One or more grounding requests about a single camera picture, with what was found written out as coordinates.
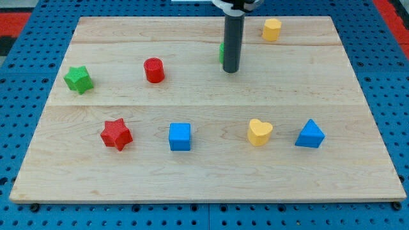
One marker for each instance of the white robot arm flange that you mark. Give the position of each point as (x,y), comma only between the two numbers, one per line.
(237,8)

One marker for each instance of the red star block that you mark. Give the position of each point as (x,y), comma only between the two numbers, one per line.
(116,134)

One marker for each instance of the green star block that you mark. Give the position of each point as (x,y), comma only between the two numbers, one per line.
(78,79)

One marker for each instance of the blue cube block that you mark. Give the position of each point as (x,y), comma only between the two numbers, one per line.
(179,137)

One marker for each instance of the yellow heart block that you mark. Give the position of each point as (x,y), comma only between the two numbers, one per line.
(259,132)

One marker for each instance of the light wooden board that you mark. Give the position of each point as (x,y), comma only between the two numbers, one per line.
(304,75)

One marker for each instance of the red cylinder block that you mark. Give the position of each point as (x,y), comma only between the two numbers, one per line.
(154,70)

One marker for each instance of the green block behind rod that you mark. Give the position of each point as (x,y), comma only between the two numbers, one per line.
(221,53)

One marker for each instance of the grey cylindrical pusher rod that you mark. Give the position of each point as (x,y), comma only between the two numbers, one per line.
(233,34)

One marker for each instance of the blue triangle block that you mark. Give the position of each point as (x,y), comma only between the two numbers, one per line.
(310,136)

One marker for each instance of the yellow hexagon block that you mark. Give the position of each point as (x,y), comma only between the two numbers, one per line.
(271,30)

